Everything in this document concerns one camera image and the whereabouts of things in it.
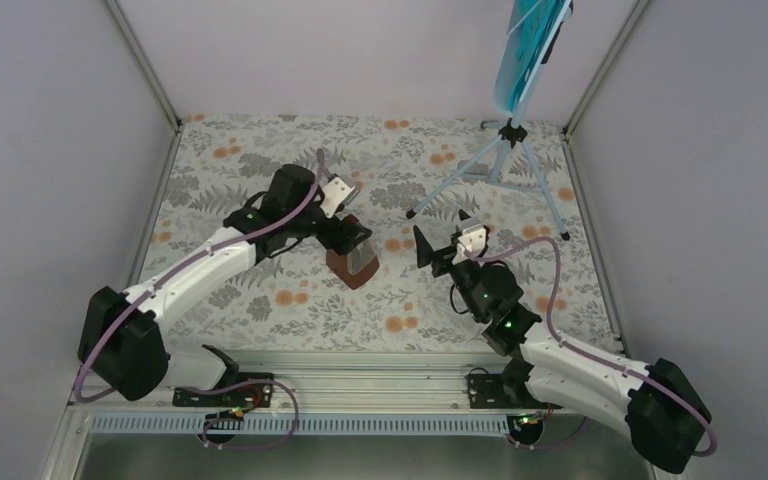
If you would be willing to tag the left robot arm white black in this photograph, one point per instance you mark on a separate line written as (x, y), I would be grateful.
(123, 338)

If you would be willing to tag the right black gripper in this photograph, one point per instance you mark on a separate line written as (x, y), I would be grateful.
(425, 254)

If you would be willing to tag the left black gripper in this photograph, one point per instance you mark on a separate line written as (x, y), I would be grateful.
(346, 242)

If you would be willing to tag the brown wooden metronome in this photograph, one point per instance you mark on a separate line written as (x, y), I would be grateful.
(337, 264)

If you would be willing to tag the light blue music stand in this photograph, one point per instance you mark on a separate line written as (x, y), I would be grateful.
(533, 29)

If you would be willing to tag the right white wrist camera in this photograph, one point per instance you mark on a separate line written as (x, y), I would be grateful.
(471, 238)

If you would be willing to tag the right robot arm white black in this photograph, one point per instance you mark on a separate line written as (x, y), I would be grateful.
(654, 405)

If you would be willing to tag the aluminium rail frame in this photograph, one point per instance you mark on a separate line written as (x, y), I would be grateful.
(347, 416)

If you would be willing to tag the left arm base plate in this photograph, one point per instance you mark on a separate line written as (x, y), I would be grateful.
(255, 396)

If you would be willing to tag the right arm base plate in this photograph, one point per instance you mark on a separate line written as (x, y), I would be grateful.
(486, 392)

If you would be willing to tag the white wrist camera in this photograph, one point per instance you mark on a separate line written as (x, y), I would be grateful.
(337, 193)
(471, 238)

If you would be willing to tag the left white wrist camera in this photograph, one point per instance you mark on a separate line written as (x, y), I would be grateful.
(337, 193)

